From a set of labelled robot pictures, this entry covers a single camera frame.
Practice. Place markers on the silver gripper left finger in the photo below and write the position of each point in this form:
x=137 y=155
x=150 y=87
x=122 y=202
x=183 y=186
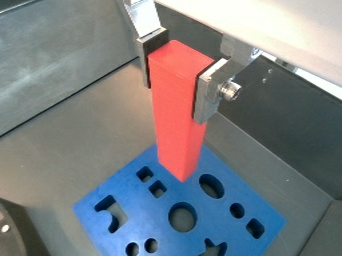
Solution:
x=150 y=34

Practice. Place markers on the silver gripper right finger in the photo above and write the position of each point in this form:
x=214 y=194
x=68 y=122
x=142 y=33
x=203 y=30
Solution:
x=215 y=84

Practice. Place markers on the red rectangular block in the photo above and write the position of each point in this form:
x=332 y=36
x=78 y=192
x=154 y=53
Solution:
x=175 y=65

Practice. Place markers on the black round object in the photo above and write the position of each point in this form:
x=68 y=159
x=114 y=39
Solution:
x=19 y=237

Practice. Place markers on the blue shape sorting board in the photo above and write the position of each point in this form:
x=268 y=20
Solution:
x=143 y=213

